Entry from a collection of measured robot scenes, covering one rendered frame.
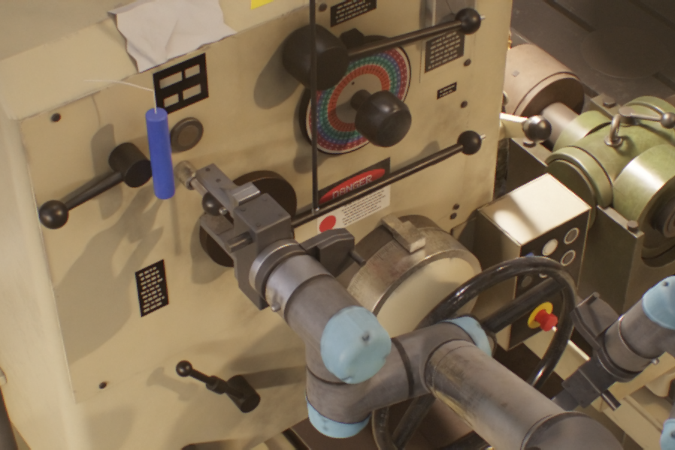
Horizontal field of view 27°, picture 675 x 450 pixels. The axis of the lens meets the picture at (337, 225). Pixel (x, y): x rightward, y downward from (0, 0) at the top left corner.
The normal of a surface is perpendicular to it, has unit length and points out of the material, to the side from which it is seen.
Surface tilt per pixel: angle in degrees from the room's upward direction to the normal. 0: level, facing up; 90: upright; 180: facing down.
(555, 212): 0
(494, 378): 28
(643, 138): 17
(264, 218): 0
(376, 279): 38
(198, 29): 71
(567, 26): 0
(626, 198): 62
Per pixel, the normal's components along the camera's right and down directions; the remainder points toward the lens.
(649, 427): -0.81, 0.40
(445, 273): 0.62, 0.07
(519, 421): -0.70, -0.59
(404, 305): 0.26, 0.31
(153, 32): 0.28, -0.04
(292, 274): -0.25, -0.58
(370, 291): -0.58, -0.22
